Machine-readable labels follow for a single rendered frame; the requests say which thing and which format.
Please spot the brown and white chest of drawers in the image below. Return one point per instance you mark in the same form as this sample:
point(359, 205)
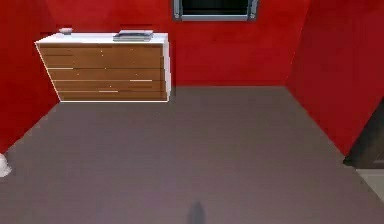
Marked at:
point(106, 71)

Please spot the white rounded object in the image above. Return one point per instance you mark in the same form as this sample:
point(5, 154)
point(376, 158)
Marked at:
point(4, 166)

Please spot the grey framed window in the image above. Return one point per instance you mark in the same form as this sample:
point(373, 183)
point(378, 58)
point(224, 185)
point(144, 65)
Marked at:
point(215, 10)

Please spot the small white bowl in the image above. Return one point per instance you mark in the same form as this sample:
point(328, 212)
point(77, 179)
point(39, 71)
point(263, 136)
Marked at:
point(66, 30)

